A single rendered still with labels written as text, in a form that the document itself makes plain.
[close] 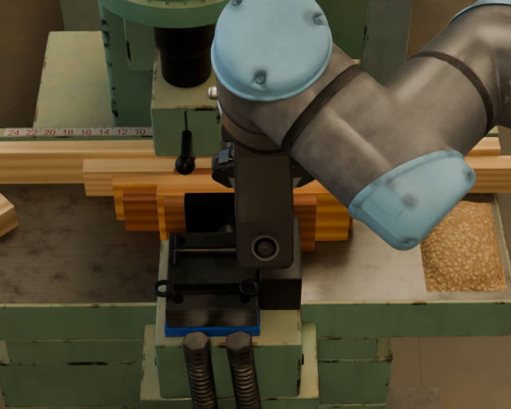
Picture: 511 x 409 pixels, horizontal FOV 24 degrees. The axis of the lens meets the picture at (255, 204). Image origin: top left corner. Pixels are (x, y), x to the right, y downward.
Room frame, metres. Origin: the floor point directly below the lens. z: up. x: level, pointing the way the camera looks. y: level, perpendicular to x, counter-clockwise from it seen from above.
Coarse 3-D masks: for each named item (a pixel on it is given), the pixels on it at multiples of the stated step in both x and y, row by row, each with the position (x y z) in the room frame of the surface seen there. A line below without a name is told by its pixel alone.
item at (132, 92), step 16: (112, 16) 1.09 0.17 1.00; (112, 32) 1.09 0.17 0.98; (112, 48) 1.09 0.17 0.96; (112, 64) 1.09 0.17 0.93; (112, 80) 1.10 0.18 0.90; (128, 80) 1.10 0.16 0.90; (144, 80) 1.10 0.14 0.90; (112, 96) 1.10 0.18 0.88; (128, 96) 1.10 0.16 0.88; (144, 96) 1.10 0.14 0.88; (112, 112) 1.10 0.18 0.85; (128, 112) 1.09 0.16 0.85; (144, 112) 1.10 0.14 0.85
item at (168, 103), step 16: (160, 64) 0.93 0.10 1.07; (160, 80) 0.91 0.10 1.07; (208, 80) 0.91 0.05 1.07; (160, 96) 0.88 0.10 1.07; (176, 96) 0.88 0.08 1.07; (192, 96) 0.88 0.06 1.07; (160, 112) 0.87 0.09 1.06; (176, 112) 0.87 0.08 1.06; (192, 112) 0.87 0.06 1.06; (208, 112) 0.87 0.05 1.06; (160, 128) 0.87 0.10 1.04; (176, 128) 0.87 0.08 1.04; (192, 128) 0.87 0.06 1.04; (208, 128) 0.87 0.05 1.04; (160, 144) 0.87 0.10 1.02; (176, 144) 0.87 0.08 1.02; (192, 144) 0.87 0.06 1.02; (208, 144) 0.87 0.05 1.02
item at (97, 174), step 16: (96, 160) 0.92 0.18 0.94; (112, 160) 0.92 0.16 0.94; (128, 160) 0.92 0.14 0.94; (144, 160) 0.92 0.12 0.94; (160, 160) 0.92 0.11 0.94; (208, 160) 0.92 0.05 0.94; (480, 160) 0.92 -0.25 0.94; (496, 160) 0.92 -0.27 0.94; (96, 176) 0.90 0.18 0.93; (112, 176) 0.90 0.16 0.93; (480, 176) 0.91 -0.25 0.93; (496, 176) 0.91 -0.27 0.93; (96, 192) 0.90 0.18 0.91; (112, 192) 0.91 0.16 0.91; (480, 192) 0.91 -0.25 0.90; (496, 192) 0.91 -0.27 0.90
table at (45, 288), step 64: (0, 192) 0.91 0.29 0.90; (64, 192) 0.91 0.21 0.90; (0, 256) 0.82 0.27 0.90; (64, 256) 0.82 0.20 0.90; (128, 256) 0.82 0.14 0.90; (320, 256) 0.82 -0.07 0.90; (384, 256) 0.82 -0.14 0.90; (0, 320) 0.75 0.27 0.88; (64, 320) 0.75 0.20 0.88; (128, 320) 0.75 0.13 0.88; (320, 320) 0.75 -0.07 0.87; (384, 320) 0.75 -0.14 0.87; (448, 320) 0.75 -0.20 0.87
